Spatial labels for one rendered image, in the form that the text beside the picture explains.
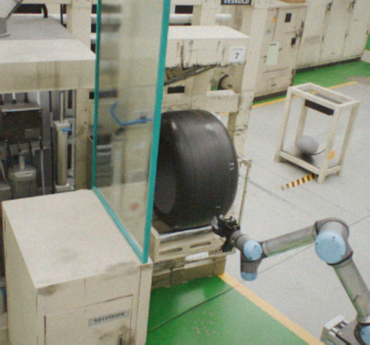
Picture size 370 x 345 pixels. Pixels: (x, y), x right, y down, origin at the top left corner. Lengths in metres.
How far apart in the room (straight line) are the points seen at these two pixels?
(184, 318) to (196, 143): 1.47
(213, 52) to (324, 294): 2.02
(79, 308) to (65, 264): 0.15
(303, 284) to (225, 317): 0.71
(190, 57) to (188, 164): 0.57
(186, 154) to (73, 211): 0.59
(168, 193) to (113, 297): 1.14
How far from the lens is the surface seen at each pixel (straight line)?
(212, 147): 2.51
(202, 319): 3.64
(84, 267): 1.89
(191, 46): 2.72
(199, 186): 2.47
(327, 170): 5.56
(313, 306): 3.95
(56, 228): 2.08
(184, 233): 2.74
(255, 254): 2.38
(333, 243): 2.24
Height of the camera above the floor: 2.41
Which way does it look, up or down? 27 degrees down
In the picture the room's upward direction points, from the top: 6 degrees clockwise
